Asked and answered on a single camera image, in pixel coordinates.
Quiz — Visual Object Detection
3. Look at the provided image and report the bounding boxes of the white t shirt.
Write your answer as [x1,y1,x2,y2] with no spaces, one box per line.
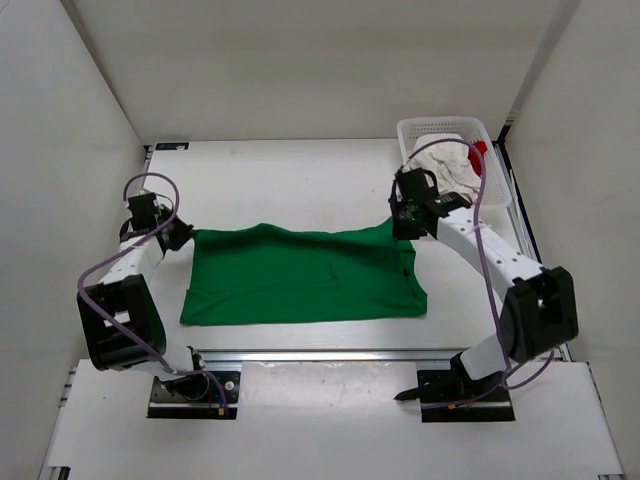
[403,142,481,203]

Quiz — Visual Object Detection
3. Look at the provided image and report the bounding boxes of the green t shirt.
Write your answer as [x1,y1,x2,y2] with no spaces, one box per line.
[180,220,428,327]

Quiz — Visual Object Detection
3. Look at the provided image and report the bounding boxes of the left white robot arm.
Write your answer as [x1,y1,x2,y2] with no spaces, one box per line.
[77,191,210,400]

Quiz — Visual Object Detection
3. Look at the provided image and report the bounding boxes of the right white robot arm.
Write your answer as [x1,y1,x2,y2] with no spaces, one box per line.
[389,169,579,400]

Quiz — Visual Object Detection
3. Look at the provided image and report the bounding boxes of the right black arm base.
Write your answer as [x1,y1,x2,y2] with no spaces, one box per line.
[394,369,516,423]

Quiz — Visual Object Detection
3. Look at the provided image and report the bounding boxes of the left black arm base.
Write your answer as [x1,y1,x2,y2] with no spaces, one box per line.
[147,354,242,420]

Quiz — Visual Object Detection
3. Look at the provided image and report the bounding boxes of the dark label sticker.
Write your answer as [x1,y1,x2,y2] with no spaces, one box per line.
[154,142,190,151]

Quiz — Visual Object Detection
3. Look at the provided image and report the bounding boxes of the red t shirt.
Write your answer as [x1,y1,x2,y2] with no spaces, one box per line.
[468,141,488,177]

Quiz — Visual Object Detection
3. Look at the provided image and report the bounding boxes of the white plastic basket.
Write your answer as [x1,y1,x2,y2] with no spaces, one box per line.
[396,116,512,211]

